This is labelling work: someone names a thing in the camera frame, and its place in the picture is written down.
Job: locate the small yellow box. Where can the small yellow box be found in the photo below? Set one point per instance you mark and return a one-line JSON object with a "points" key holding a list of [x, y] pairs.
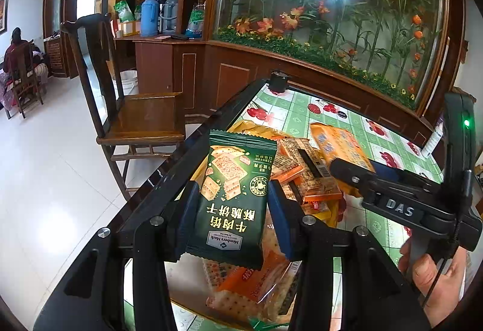
{"points": [[129, 29]]}

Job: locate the framed wall picture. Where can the framed wall picture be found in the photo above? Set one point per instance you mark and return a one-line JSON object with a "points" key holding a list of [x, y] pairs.
{"points": [[3, 14]]}

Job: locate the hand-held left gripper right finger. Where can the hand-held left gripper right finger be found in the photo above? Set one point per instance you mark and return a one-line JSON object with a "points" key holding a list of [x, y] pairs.
{"points": [[282, 219]]}

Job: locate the brown cracker packet black strip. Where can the brown cracker packet black strip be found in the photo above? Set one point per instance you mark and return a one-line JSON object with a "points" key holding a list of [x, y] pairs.
{"points": [[315, 208], [320, 192], [302, 157]]}

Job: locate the grey thermos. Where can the grey thermos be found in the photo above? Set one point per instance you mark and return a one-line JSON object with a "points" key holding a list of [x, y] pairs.
{"points": [[171, 14]]}

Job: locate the person's right hand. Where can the person's right hand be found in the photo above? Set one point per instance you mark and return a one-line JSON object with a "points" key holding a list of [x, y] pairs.
{"points": [[428, 272]]}

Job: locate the yellow orange cracker packet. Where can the yellow orange cracker packet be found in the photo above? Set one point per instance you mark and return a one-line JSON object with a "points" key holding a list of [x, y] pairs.
{"points": [[336, 142]]}

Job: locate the brown wooden chair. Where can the brown wooden chair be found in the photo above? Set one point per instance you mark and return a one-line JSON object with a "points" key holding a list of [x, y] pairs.
{"points": [[24, 78]]}

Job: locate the dark wooden chair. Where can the dark wooden chair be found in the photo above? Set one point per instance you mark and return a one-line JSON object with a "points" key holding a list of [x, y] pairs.
{"points": [[143, 119]]}

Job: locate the orange label cracker packet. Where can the orange label cracker packet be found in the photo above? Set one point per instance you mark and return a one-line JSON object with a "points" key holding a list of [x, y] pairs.
{"points": [[245, 278]]}

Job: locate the small black cup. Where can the small black cup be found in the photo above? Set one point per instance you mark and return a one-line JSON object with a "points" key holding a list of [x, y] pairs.
{"points": [[280, 82]]}

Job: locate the glass flower display cabinet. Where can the glass flower display cabinet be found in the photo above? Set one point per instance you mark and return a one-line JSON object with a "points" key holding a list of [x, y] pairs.
{"points": [[320, 14]]}

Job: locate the white bucket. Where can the white bucket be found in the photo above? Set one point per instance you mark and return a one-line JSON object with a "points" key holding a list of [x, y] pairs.
{"points": [[129, 85]]}

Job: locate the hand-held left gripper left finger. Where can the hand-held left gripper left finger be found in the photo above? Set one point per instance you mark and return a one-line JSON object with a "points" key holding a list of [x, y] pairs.
{"points": [[188, 214]]}

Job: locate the white spray bottle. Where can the white spray bottle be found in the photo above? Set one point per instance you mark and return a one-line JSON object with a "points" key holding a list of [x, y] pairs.
{"points": [[434, 142]]}

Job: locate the wooden side counter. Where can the wooden side counter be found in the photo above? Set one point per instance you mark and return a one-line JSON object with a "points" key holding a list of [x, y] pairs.
{"points": [[158, 66]]}

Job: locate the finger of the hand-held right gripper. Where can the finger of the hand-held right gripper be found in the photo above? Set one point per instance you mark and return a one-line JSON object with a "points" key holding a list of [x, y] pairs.
{"points": [[394, 172], [353, 176]]}

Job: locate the dark green cracker packet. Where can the dark green cracker packet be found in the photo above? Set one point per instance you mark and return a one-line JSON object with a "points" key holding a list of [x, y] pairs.
{"points": [[226, 202]]}

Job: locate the blue thermos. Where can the blue thermos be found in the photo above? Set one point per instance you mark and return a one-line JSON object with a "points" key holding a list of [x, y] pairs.
{"points": [[149, 17]]}

